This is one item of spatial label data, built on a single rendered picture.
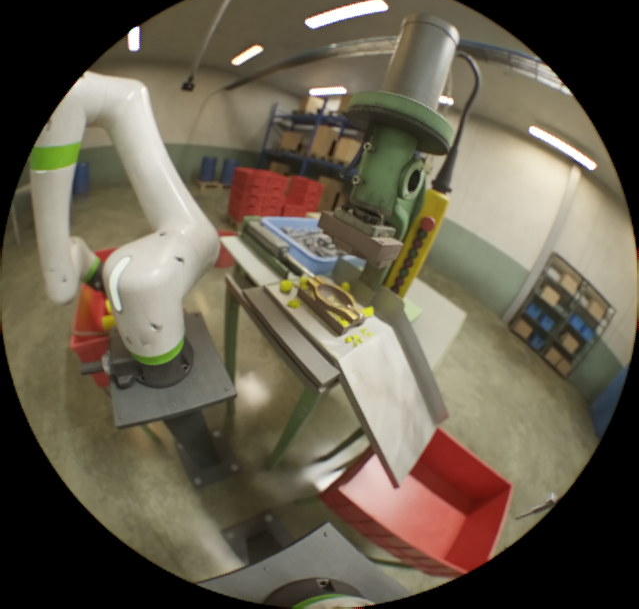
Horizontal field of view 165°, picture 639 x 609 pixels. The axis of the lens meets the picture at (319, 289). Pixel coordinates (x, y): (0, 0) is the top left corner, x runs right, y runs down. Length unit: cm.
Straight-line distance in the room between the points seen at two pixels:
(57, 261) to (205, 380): 44
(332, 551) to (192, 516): 100
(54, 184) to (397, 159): 64
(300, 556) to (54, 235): 71
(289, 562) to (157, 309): 42
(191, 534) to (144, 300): 120
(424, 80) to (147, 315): 58
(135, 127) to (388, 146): 49
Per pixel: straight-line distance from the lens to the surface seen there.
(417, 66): 48
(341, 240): 45
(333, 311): 51
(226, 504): 132
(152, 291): 32
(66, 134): 50
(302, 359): 43
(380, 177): 42
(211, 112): 878
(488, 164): 591
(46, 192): 53
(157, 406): 46
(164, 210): 46
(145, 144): 51
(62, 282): 65
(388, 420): 54
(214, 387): 46
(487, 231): 560
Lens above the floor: 132
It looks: 30 degrees down
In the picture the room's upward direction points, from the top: 19 degrees clockwise
